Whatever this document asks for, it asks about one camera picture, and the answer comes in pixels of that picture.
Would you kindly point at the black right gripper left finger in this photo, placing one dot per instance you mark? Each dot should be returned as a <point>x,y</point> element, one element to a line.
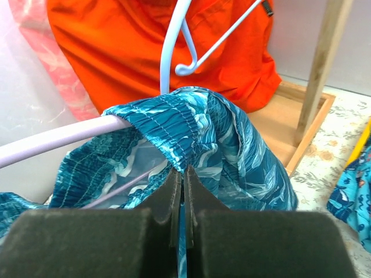
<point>141,242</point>

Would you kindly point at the yellow plastic bin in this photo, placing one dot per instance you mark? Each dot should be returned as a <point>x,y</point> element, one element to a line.
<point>360,144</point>

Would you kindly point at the wooden clothes rack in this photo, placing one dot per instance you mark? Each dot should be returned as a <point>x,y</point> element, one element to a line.
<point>294,115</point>

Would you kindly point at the dark blue shark shorts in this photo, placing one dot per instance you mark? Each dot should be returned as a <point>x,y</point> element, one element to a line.
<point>191,127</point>

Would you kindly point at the light blue patterned shorts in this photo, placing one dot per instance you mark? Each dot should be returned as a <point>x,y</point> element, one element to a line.
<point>350,199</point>

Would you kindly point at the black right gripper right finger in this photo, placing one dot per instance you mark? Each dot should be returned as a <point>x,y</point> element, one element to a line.
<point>226,243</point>

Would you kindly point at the lilac hanger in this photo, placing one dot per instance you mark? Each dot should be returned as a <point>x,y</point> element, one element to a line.
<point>49,140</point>

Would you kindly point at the orange shorts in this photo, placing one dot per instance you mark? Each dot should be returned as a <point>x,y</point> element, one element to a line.
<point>115,47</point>

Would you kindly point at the pink patterned shorts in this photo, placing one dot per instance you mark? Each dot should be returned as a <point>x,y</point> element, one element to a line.
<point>32,21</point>

